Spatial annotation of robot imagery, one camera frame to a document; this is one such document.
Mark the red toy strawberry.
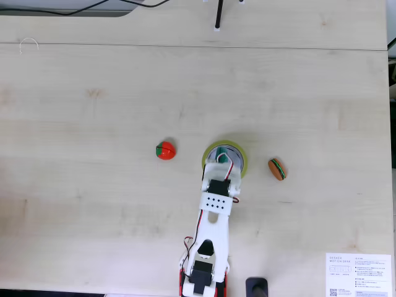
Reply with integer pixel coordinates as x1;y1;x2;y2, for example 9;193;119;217
155;141;177;161

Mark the black tripod leg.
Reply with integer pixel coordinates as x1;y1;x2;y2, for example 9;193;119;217
213;0;225;32

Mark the toy hamburger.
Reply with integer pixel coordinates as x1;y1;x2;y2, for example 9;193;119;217
267;158;288;181

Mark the thin white wire ring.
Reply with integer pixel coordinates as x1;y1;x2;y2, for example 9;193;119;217
19;37;40;54

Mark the green toy cucumber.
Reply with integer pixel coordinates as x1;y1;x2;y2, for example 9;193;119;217
215;147;230;164

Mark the black pole stand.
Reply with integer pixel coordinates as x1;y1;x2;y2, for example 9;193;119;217
245;277;269;297

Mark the yellowish packing tape roll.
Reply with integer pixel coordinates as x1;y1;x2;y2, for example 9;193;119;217
201;139;249;179

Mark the black cable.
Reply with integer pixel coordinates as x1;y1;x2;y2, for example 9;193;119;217
0;0;170;17

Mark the white printed paper sheet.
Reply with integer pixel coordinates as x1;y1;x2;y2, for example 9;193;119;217
325;252;392;297

